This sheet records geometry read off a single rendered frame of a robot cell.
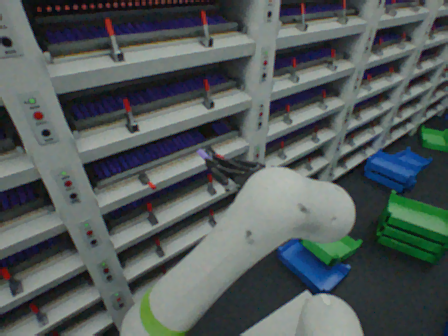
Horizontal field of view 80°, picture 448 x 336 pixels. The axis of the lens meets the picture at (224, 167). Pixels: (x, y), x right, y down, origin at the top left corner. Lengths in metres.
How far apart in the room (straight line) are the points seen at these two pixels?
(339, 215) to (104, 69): 0.60
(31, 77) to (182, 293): 0.53
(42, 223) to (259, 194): 0.67
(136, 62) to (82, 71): 0.13
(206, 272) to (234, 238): 0.09
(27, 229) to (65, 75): 0.43
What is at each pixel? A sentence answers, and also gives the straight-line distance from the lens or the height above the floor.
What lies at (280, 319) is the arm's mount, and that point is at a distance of 0.98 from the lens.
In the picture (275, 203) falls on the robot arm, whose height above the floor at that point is 1.00.
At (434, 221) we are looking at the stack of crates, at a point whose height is 0.16.
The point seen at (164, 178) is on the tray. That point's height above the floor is 0.68.
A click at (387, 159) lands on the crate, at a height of 0.09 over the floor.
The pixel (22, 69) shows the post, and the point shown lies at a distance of 0.70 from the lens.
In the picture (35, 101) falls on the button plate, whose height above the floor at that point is 1.03.
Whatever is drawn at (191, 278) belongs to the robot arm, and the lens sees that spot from 0.49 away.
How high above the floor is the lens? 1.25
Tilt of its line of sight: 36 degrees down
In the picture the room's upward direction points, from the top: straight up
